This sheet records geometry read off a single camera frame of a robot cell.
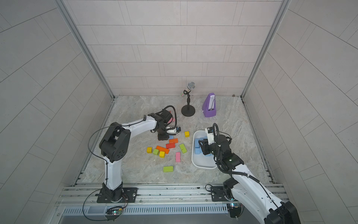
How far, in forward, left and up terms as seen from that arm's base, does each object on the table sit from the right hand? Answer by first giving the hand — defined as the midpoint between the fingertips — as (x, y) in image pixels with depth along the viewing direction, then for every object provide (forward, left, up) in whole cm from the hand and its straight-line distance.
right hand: (201, 140), depth 81 cm
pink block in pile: (+11, +15, +8) cm, 21 cm away
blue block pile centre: (-3, +2, -7) cm, 8 cm away
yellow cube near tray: (+9, +8, -7) cm, 14 cm away
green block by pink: (0, +11, -8) cm, 14 cm away
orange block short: (+6, +17, -9) cm, 20 cm away
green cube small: (-2, +28, -7) cm, 28 cm away
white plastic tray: (-9, +1, -9) cm, 12 cm away
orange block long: (0, +23, -8) cm, 25 cm away
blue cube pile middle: (+3, +17, +1) cm, 18 cm away
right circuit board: (-33, -13, -10) cm, 37 cm away
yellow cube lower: (-4, +24, -7) cm, 25 cm away
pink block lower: (-5, +14, -10) cm, 18 cm away
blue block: (+1, +2, -7) cm, 7 cm away
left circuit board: (-30, +45, -6) cm, 55 cm away
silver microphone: (+27, +4, +19) cm, 34 cm away
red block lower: (+2, +19, -9) cm, 21 cm away
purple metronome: (+26, -9, -1) cm, 28 cm away
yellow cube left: (0, +32, -7) cm, 33 cm away
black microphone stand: (+29, +6, -7) cm, 31 cm away
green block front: (-12, +21, -8) cm, 25 cm away
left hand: (+12, +21, -10) cm, 25 cm away
